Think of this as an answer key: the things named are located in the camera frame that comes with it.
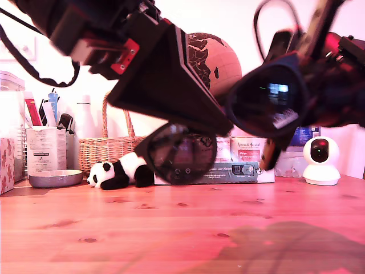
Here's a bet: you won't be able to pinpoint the large clear water bottle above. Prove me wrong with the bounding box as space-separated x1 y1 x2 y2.
275 125 322 179

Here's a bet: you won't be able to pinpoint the white carton pen holder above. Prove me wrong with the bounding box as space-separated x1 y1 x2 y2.
26 127 67 175

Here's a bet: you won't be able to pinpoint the flat grey game box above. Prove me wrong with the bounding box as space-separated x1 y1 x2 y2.
153 161 276 186

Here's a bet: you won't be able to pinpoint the wicker basket with handle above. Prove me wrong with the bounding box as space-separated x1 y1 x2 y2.
78 92 149 174

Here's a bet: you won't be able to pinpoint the black pen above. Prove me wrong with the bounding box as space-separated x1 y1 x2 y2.
38 99 48 127

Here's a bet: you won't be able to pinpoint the metal wire rack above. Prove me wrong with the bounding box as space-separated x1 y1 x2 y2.
19 124 28 172

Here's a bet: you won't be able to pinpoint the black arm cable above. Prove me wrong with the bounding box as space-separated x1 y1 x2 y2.
0 8 82 88
253 0 305 62

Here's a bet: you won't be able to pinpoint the black sunglasses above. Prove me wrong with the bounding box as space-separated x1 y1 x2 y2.
133 53 311 186

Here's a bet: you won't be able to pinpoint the panda plush toy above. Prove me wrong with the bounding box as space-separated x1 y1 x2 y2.
86 152 156 191

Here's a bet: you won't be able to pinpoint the black clip object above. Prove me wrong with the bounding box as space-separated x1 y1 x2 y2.
56 113 75 135

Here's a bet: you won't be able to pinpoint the cork globe on metal stand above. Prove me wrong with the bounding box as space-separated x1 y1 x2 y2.
186 33 242 107

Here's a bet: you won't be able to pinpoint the white insulated bottle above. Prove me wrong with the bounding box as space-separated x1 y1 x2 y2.
73 94 96 170

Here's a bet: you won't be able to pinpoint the clear storage jar with lid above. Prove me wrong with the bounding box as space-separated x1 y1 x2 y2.
0 70 26 183

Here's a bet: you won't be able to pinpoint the grey shallow bowl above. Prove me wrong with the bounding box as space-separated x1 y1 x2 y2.
29 170 84 190

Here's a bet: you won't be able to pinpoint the red and white tube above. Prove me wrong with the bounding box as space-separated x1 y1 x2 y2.
23 91 43 127

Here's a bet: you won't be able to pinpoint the white wall switch plate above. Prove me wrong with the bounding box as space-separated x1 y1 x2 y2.
0 37 38 62

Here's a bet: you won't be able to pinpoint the small white round camera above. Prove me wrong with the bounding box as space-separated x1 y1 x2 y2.
302 136 342 187

